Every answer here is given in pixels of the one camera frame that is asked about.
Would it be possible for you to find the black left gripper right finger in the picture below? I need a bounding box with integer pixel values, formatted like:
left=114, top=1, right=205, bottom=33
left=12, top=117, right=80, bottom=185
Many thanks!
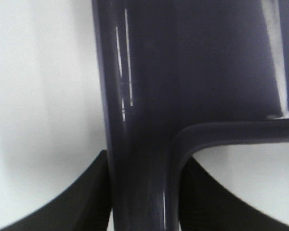
left=179, top=157, right=289, bottom=231

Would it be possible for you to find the purple-grey dustpan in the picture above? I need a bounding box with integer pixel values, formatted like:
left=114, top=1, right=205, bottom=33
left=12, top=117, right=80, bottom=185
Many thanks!
left=92, top=0, right=289, bottom=231

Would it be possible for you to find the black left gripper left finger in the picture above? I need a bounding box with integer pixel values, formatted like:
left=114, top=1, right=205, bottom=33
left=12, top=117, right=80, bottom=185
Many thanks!
left=3, top=150, right=111, bottom=231

